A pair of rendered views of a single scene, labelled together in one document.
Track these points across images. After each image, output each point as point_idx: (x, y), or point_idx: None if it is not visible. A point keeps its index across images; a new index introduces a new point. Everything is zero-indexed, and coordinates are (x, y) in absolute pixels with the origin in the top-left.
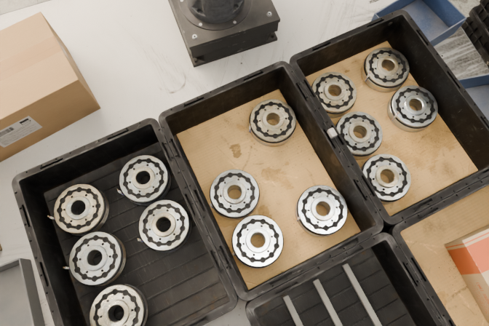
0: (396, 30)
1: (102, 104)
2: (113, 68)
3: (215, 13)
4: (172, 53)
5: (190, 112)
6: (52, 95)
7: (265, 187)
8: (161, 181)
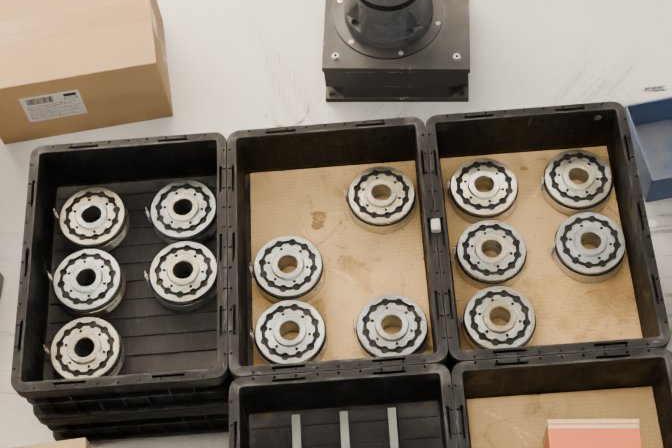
0: (612, 131)
1: (177, 111)
2: (214, 66)
3: (374, 32)
4: (304, 72)
5: (273, 144)
6: (116, 72)
7: (334, 278)
8: (203, 220)
